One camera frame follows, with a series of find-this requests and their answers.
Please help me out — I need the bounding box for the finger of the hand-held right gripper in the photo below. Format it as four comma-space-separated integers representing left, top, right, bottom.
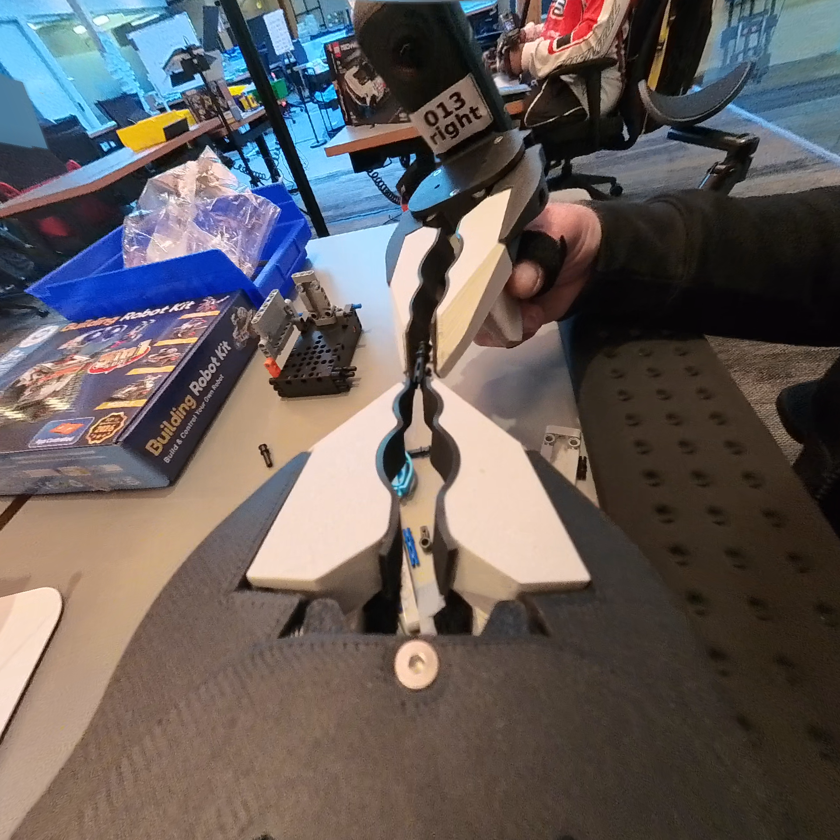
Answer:
389, 224, 458, 379
430, 191, 517, 380

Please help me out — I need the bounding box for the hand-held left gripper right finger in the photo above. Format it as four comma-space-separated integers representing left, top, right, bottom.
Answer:
423, 381, 592, 634

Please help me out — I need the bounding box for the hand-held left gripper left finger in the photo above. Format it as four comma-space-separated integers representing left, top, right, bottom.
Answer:
247, 381, 421, 634

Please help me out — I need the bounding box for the blue plastic bin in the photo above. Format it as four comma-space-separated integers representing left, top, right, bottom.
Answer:
27, 184, 313, 324

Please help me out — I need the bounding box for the person's right forearm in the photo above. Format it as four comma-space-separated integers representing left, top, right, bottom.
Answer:
578, 184, 840, 350

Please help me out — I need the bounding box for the person's right hand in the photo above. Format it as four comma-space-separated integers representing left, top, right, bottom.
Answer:
478, 200, 606, 349

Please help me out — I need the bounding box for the dark printed box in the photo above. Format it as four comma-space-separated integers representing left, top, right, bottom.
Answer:
325, 37, 397, 127

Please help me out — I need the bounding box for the black steel pillar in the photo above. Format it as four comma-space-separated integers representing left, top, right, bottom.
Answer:
217, 0, 330, 240

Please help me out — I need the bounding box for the black perforated panel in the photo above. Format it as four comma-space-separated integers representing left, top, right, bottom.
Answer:
571, 335, 840, 840

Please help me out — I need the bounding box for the black office chair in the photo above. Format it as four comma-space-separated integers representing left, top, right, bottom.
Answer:
525, 0, 762, 200

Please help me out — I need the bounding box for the clear plastic bag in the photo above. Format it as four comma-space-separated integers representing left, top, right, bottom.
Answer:
122, 147, 282, 278

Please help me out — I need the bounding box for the robot kit box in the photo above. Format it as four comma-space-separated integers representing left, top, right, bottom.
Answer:
0, 292, 261, 496

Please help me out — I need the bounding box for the long background workbench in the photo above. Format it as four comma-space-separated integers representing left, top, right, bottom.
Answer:
0, 112, 266, 221

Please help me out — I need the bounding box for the white book stand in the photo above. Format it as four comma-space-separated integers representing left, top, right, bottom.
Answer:
0, 587, 64, 739

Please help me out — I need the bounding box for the cyan frame piece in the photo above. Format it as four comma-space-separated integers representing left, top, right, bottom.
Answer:
389, 447, 420, 498

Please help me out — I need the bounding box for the grey frame piece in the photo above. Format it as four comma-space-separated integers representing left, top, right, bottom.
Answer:
541, 427, 589, 484

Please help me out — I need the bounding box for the black base plate assembly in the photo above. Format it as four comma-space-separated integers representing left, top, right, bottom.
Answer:
252, 269, 366, 399

